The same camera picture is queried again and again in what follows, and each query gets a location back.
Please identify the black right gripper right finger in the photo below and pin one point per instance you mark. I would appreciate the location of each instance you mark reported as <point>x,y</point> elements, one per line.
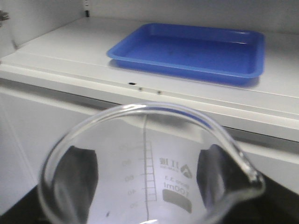
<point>218,175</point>

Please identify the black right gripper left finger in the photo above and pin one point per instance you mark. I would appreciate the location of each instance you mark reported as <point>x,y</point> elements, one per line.
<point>75,182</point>

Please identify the clear glass beaker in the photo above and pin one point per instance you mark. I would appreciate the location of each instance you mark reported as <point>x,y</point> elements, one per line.
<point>147,166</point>

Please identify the white cabinet shelf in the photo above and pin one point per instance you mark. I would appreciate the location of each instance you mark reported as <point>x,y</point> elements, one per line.
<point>73,59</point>

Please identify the blue plastic tray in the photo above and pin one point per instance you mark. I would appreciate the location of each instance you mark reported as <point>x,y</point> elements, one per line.
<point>198,53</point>

